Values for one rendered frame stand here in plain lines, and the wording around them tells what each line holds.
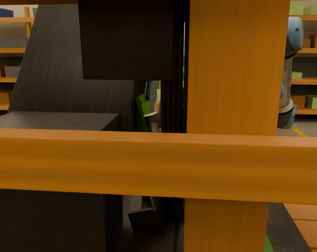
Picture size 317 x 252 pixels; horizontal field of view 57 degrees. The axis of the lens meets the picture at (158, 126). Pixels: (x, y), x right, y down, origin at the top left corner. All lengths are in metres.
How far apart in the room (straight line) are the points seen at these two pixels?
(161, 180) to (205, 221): 0.13
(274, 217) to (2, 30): 7.03
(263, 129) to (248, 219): 0.16
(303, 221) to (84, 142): 0.79
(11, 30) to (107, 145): 7.00
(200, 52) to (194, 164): 0.17
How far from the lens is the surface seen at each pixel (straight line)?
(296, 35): 1.14
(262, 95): 0.47
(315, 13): 6.41
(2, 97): 7.05
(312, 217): 1.10
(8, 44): 6.83
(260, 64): 0.46
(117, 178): 0.46
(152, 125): 0.81
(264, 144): 0.44
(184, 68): 0.53
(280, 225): 0.98
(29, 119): 0.78
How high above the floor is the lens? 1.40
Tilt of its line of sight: 15 degrees down
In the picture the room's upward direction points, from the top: straight up
